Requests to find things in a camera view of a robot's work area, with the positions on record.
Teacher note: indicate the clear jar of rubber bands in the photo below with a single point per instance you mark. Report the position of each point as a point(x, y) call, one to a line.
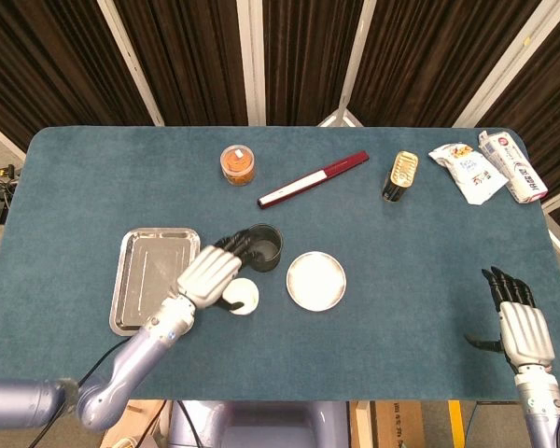
point(237, 163)

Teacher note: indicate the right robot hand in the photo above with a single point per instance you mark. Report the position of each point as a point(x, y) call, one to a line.
point(525, 331)

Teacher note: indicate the dark brown pleated curtain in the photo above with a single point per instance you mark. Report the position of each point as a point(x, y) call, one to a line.
point(191, 56)

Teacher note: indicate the black tin can gold lid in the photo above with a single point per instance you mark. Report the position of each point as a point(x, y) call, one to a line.
point(403, 168)

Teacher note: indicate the dark red long box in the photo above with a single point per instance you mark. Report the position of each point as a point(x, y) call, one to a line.
point(308, 181)

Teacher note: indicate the lavender robot base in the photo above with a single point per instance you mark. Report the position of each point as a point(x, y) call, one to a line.
point(261, 424)

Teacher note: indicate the white frame post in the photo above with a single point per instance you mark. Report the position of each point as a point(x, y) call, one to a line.
point(252, 60)
point(504, 65)
point(130, 65)
point(354, 60)

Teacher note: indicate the white snack packet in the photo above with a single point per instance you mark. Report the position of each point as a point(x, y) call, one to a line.
point(471, 175)

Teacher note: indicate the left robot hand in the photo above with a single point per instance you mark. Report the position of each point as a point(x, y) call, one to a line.
point(205, 275)

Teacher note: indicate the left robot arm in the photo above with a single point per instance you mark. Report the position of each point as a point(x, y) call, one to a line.
point(121, 373)

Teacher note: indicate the round steel plate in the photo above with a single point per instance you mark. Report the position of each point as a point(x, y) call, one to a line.
point(315, 280)

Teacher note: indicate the rectangular steel tray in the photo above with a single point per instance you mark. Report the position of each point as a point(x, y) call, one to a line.
point(144, 261)

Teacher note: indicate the black cup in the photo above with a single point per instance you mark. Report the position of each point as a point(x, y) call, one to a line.
point(267, 261)

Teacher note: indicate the white tissue pack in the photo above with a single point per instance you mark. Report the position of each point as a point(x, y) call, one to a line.
point(518, 168)

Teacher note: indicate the white paper cup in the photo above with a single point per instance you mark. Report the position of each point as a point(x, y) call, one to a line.
point(246, 289)

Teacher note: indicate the brown cardboard box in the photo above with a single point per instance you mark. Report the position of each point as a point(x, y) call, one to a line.
point(396, 424)

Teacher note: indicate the light wooden plank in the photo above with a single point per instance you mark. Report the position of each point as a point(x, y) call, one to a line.
point(140, 420)

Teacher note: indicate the blue table cloth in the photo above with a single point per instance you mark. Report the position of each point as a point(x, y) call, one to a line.
point(331, 354)

